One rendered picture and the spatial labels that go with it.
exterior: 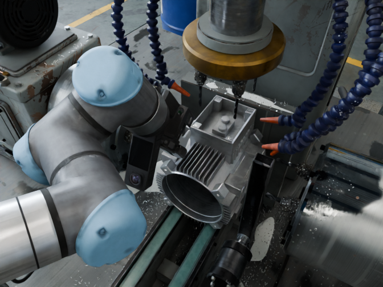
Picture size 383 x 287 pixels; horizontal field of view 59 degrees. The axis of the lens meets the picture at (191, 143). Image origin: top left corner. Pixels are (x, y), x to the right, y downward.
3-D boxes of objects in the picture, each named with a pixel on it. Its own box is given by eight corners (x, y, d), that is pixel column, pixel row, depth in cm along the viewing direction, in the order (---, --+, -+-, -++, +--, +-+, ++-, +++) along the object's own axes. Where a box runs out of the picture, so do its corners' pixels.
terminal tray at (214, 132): (213, 117, 83) (215, 94, 78) (253, 132, 79) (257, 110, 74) (188, 148, 76) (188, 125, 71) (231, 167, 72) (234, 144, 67)
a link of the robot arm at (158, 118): (145, 135, 48) (100, 116, 51) (155, 143, 52) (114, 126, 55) (167, 89, 49) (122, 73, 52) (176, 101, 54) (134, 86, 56)
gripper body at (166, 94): (197, 119, 65) (179, 93, 53) (178, 159, 63) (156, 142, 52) (163, 106, 67) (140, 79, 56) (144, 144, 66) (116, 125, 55)
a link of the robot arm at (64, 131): (21, 196, 38) (95, 130, 37) (0, 136, 44) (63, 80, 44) (70, 214, 44) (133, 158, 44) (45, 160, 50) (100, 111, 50)
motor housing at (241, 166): (198, 151, 96) (199, 99, 82) (260, 179, 89) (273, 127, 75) (158, 204, 84) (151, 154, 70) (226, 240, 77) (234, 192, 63)
